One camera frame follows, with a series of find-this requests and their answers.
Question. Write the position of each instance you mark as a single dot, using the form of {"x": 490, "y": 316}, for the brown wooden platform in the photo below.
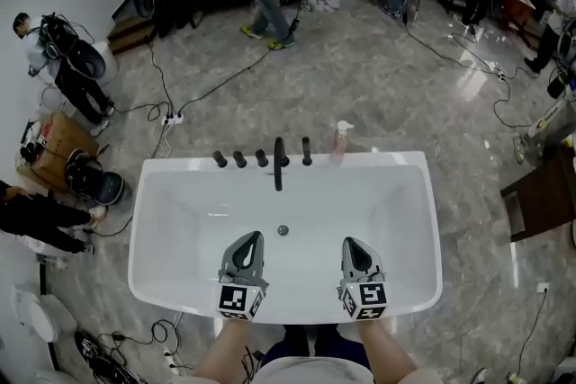
{"x": 130, "y": 36}

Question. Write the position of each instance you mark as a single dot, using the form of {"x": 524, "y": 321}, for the black backpack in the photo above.
{"x": 101, "y": 359}

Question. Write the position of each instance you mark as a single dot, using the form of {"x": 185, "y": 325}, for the white toilet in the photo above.
{"x": 40, "y": 315}

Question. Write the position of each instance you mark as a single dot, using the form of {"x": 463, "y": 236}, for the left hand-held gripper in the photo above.
{"x": 236, "y": 301}

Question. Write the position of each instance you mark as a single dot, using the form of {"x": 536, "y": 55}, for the person's right forearm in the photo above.
{"x": 384, "y": 346}

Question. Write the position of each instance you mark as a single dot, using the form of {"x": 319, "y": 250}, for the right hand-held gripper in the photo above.
{"x": 369, "y": 297}

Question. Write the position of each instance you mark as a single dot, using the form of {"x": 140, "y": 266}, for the dark wooden vanity cabinet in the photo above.
{"x": 544, "y": 198}

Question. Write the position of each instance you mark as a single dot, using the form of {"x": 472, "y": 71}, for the person's left forearm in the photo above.
{"x": 227, "y": 346}

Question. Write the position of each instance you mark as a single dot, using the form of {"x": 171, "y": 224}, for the black faucet spout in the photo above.
{"x": 279, "y": 166}

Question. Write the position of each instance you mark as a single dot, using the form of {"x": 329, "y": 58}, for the cardboard box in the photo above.
{"x": 63, "y": 139}

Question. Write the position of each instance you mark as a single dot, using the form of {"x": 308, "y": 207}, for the person's dark trousers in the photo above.
{"x": 297, "y": 342}

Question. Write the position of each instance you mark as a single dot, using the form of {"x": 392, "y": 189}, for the white bathtub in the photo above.
{"x": 288, "y": 211}

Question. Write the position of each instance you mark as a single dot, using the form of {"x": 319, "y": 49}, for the white round bin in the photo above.
{"x": 108, "y": 58}

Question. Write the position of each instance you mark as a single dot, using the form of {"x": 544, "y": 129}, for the black faucet knob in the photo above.
{"x": 220, "y": 159}
{"x": 239, "y": 159}
{"x": 261, "y": 158}

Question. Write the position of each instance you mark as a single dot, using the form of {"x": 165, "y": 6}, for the black oval pack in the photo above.
{"x": 105, "y": 186}

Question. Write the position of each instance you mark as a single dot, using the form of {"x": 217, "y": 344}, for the white floor socket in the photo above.
{"x": 543, "y": 287}

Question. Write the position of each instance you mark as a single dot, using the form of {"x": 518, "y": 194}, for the person's white shirt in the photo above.
{"x": 315, "y": 373}

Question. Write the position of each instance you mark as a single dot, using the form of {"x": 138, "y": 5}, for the brown wooden desk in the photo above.
{"x": 517, "y": 4}

